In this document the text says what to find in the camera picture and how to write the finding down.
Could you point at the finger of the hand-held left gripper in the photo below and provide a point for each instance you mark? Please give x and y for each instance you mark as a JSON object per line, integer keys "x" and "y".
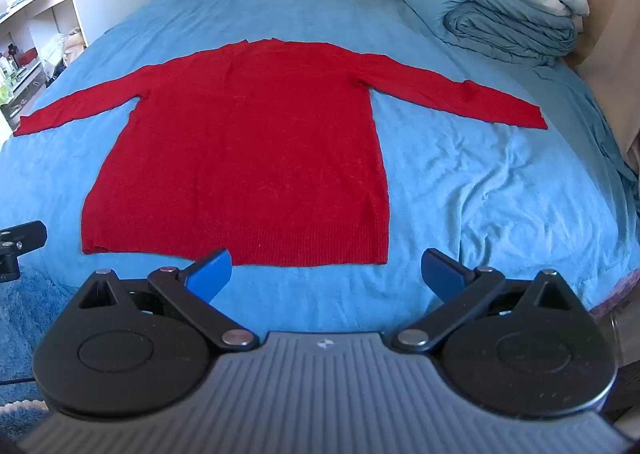
{"x": 25, "y": 236}

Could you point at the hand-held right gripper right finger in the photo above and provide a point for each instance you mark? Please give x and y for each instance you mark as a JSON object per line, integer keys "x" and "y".
{"x": 440, "y": 274}

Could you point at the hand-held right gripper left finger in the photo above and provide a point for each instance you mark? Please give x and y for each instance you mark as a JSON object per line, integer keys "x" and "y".
{"x": 212, "y": 276}

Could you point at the red knit sweater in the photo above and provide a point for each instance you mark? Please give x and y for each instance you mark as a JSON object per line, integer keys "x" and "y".
{"x": 250, "y": 144}

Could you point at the blue bed sheet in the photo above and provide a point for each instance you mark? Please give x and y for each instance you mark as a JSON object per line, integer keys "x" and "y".
{"x": 450, "y": 184}

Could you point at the blue fluffy rug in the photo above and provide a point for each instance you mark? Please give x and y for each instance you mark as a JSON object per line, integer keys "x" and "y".
{"x": 20, "y": 334}

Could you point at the green and white bottles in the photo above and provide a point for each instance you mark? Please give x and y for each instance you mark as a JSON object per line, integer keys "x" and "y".
{"x": 7, "y": 79}

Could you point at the red box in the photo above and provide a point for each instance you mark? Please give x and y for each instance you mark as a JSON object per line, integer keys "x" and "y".
{"x": 27, "y": 56}

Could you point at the pink patterned cloth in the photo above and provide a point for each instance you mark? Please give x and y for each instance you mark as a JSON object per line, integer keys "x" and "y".
{"x": 622, "y": 291}

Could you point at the white shelf unit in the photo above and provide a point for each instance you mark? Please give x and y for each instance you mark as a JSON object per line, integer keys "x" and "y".
{"x": 47, "y": 9}

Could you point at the beige curtain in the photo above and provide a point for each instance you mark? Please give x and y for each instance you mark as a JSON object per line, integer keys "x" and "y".
{"x": 610, "y": 24}

